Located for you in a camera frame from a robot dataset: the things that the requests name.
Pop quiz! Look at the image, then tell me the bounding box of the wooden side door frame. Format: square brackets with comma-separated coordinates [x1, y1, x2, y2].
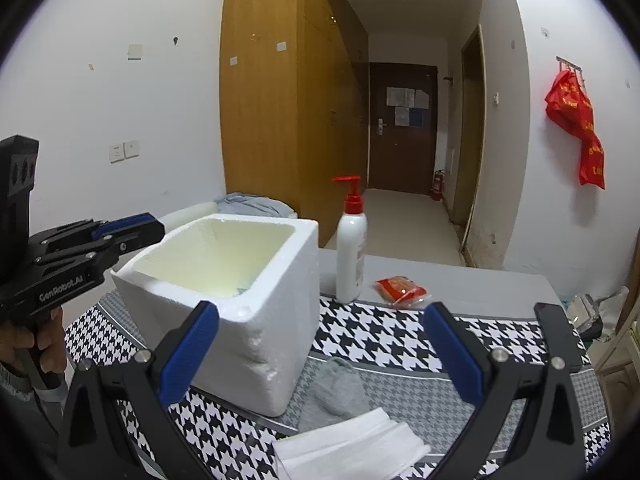
[452, 25, 486, 247]

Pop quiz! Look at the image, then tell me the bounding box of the person's left hand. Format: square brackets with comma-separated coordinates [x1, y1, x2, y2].
[0, 308, 66, 374]

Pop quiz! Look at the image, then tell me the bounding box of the houndstooth patterned table cloth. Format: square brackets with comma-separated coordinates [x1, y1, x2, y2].
[66, 292, 611, 479]

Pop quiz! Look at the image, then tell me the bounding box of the white wall socket pair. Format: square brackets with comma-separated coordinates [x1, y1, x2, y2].
[108, 140, 140, 164]

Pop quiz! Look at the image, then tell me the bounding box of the wall hook rack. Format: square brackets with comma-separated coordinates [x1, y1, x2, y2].
[556, 56, 582, 73]

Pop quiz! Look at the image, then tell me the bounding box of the wooden wardrobe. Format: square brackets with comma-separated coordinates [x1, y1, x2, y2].
[219, 0, 369, 245]

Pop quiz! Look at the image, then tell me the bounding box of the white styrofoam box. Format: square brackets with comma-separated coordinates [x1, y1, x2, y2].
[112, 214, 320, 417]

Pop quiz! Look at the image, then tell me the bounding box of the white pump lotion bottle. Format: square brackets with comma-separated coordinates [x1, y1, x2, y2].
[332, 176, 368, 304]

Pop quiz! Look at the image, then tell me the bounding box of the grey sock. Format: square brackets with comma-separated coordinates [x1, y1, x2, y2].
[297, 358, 371, 432]

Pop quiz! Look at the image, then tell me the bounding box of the red fire extinguisher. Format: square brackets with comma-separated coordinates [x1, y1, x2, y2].
[431, 170, 445, 202]

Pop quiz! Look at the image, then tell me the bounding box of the dark brown entrance door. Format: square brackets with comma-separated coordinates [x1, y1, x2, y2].
[368, 62, 438, 195]

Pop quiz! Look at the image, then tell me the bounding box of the red snack packet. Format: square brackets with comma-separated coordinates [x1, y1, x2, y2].
[373, 275, 432, 310]

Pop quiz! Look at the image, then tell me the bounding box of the white towel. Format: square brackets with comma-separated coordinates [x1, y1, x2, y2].
[273, 408, 431, 480]

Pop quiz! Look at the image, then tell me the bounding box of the red hanging plastic bag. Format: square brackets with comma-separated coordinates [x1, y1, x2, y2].
[544, 68, 605, 190]

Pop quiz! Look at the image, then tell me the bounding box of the left grey sleeve forearm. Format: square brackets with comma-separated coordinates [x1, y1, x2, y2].
[1, 363, 58, 460]

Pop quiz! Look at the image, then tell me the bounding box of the black smartphone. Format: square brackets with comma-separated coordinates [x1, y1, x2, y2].
[534, 302, 584, 374]

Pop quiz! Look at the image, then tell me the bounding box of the light blue crumpled cloth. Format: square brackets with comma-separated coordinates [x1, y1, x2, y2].
[215, 192, 297, 219]

